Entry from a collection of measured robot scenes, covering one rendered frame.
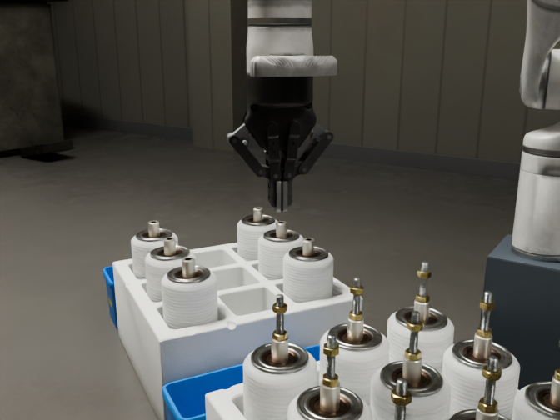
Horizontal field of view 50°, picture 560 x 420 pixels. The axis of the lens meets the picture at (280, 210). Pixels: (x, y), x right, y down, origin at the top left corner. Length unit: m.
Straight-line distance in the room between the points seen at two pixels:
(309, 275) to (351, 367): 0.33
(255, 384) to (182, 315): 0.31
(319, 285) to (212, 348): 0.23
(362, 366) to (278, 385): 0.12
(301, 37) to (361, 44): 2.53
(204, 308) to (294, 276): 0.19
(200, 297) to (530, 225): 0.55
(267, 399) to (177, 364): 0.29
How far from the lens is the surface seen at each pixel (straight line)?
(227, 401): 0.86
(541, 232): 1.06
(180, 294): 1.03
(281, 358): 0.79
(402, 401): 0.59
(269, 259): 1.23
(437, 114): 3.07
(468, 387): 0.83
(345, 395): 0.73
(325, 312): 1.13
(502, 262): 1.06
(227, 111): 3.49
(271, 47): 0.66
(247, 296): 1.19
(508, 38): 2.96
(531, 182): 1.04
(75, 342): 1.44
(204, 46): 3.56
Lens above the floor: 0.66
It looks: 16 degrees down
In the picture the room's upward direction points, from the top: straight up
